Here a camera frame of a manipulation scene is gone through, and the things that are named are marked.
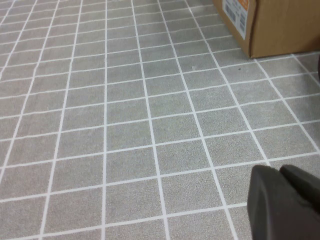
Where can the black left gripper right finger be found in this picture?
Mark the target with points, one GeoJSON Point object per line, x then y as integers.
{"type": "Point", "coordinates": [305, 185]}

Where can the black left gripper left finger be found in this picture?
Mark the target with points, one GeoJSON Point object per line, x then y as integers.
{"type": "Point", "coordinates": [272, 212]}

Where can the brown cardboard shoe box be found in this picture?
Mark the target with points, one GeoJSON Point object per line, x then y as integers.
{"type": "Point", "coordinates": [280, 27]}

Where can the grey white grid tablecloth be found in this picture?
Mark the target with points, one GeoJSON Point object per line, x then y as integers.
{"type": "Point", "coordinates": [125, 125]}

